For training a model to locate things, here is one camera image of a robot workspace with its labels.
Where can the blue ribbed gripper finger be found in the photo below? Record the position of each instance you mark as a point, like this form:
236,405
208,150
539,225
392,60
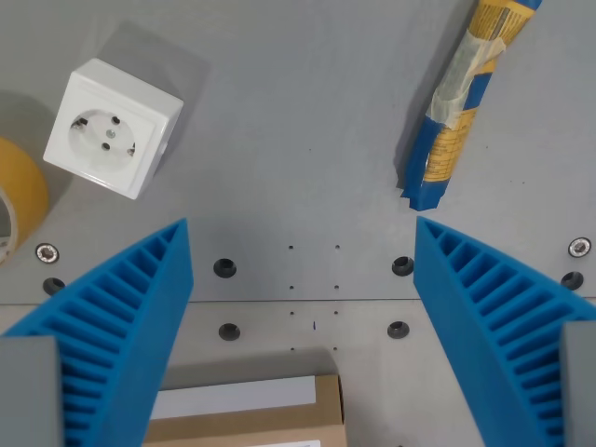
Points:
125,316
484,307

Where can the blue and yellow bag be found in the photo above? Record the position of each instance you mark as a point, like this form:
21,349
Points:
458,104

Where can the silver hex bolt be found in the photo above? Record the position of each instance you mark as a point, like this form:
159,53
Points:
579,247
48,253

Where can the brown cardboard box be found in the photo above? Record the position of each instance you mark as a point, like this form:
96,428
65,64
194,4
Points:
261,412

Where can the yellow packing tape roll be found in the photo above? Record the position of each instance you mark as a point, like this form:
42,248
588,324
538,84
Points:
18,186

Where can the white wall socket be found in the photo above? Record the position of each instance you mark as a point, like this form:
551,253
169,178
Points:
112,128

